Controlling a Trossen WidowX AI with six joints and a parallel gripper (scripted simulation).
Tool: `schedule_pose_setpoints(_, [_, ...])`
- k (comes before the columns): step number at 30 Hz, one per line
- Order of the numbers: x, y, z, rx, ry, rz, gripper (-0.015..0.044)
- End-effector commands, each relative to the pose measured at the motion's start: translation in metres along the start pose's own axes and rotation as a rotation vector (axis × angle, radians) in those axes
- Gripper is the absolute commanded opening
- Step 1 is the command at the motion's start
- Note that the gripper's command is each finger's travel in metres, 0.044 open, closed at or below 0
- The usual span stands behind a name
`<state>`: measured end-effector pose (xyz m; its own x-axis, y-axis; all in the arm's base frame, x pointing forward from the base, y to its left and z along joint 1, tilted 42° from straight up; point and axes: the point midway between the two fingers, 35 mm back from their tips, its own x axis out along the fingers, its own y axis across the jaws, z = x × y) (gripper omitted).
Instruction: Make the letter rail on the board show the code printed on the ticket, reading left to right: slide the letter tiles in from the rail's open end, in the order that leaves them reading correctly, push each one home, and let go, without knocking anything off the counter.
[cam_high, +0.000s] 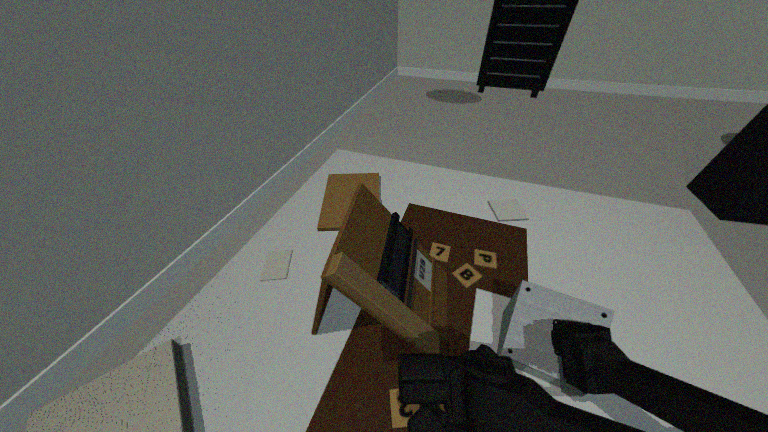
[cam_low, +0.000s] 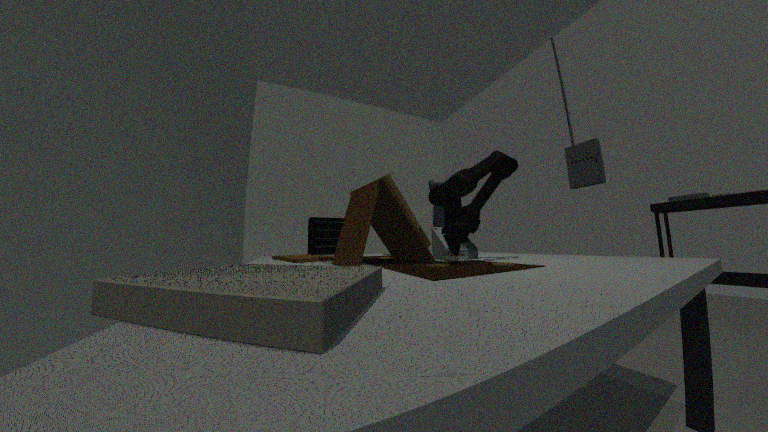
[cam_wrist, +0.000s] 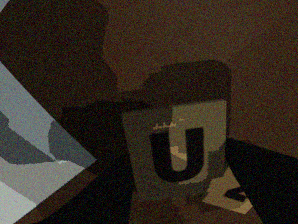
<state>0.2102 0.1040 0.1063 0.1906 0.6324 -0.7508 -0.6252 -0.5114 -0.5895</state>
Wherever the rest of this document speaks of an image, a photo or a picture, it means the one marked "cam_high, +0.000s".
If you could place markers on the white paper ticket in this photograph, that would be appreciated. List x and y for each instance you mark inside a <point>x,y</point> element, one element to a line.
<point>423,270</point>

